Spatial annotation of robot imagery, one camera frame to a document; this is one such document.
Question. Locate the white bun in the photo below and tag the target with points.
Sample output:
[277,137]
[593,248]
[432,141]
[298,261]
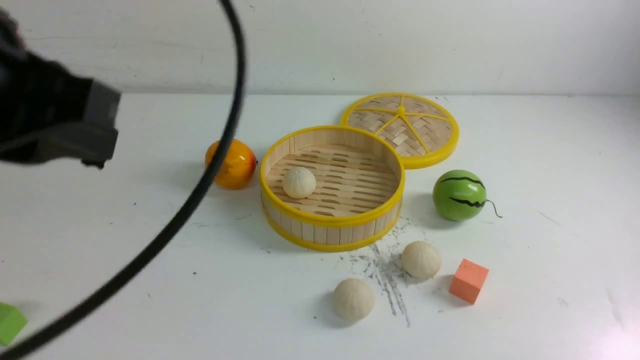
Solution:
[353,300]
[421,260]
[299,183]

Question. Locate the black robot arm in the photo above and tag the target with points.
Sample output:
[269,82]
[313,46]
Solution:
[47,112]

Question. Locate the yellow-rimmed bamboo steamer tray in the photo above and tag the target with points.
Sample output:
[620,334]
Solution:
[358,195]

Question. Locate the yellow-rimmed woven steamer lid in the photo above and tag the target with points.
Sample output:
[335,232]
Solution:
[420,131]

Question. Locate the orange toy fruit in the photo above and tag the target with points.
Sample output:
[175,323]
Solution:
[238,167]

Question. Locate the green toy watermelon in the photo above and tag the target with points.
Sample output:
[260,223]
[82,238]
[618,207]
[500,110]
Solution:
[460,195]

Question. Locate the orange foam cube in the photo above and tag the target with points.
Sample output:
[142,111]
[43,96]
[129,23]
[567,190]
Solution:
[468,281]

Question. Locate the green foam block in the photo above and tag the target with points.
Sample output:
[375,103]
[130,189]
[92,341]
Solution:
[12,322]

